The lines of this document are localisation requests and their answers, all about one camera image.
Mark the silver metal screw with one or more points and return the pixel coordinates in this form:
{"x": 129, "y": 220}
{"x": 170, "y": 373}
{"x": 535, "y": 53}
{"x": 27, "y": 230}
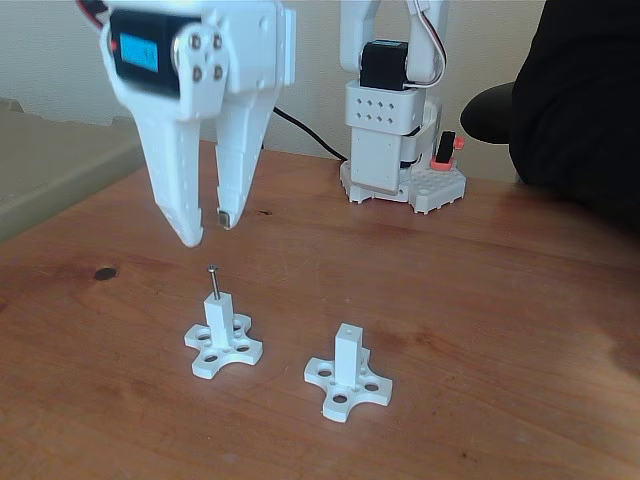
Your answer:
{"x": 213, "y": 269}

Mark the black chair armrest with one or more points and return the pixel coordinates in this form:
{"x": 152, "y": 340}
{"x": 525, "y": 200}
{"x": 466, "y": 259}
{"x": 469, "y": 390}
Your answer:
{"x": 487, "y": 115}

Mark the white cross-base post stand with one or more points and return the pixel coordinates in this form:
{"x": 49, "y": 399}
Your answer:
{"x": 220, "y": 320}
{"x": 347, "y": 355}

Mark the beige plastic bin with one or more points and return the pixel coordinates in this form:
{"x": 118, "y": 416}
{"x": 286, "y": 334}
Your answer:
{"x": 50, "y": 165}

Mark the person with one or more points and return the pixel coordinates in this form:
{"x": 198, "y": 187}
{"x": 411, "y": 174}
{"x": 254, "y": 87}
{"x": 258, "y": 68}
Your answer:
{"x": 580, "y": 100}

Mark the orange and black clamp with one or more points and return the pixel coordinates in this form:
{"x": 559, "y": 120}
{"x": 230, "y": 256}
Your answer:
{"x": 447, "y": 147}

